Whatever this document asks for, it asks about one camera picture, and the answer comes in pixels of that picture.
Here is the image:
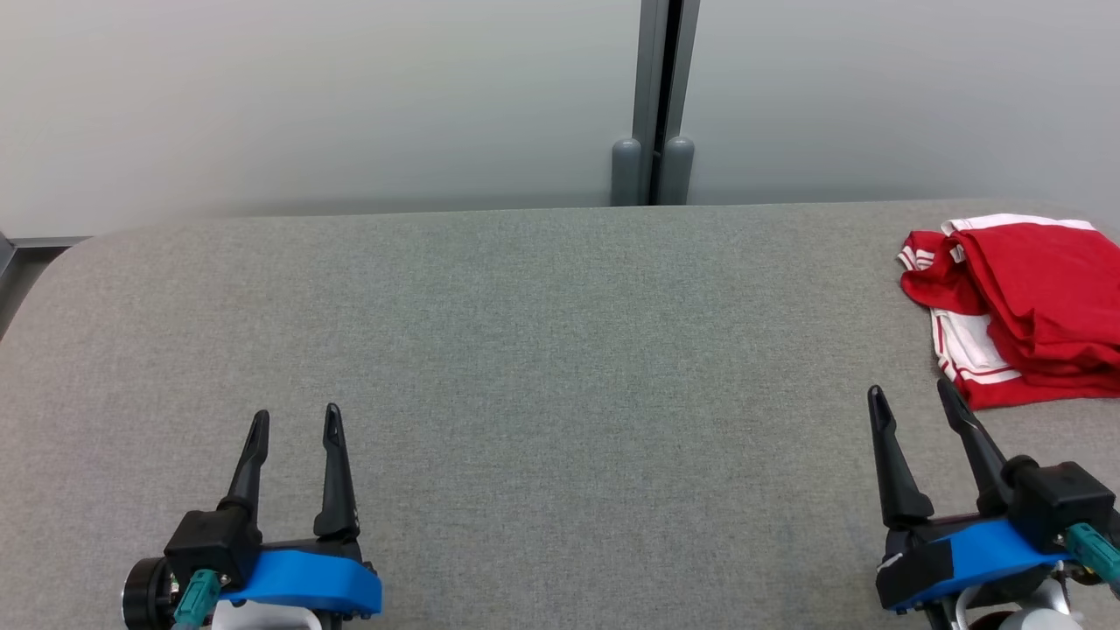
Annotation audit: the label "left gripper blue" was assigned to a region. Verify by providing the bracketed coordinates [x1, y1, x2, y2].
[217, 402, 383, 618]

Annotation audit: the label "grey cylindrical post foot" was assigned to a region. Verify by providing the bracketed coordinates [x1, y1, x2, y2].
[610, 137, 643, 207]
[661, 136, 696, 206]

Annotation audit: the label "left teal cable connector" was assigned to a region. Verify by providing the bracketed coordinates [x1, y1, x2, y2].
[172, 569, 221, 630]

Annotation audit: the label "red basketball jersey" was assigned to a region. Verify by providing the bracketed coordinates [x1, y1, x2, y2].
[898, 229, 1120, 411]

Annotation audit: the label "left gripper black cylindrical motor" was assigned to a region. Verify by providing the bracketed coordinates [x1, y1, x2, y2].
[121, 556, 180, 630]

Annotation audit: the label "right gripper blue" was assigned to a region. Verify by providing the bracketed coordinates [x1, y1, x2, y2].
[867, 377, 1073, 613]

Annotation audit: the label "grey partition post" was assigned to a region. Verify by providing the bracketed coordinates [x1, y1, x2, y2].
[632, 0, 701, 207]

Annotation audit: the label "right teal cable connector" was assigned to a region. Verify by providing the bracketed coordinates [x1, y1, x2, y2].
[1065, 522, 1120, 585]

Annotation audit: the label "teal cable connector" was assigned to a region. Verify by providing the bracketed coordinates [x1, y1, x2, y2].
[172, 569, 221, 630]
[1065, 522, 1120, 585]

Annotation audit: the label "red shorts with white patches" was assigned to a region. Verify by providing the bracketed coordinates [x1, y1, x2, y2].
[941, 213, 1120, 379]

